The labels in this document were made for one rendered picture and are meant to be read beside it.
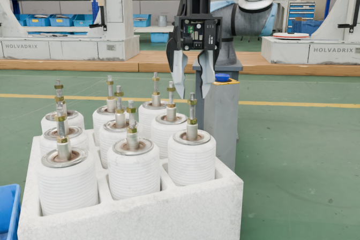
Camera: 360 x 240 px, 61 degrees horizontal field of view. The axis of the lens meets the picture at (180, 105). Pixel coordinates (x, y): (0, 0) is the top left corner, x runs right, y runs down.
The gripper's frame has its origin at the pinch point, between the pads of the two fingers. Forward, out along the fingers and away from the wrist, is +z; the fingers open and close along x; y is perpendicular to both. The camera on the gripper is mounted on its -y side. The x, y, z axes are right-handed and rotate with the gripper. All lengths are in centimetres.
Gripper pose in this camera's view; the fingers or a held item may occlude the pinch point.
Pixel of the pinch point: (192, 90)
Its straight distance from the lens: 58.6
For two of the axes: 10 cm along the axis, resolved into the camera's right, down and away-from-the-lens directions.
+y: 1.3, 2.9, -9.5
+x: 9.9, -0.4, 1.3
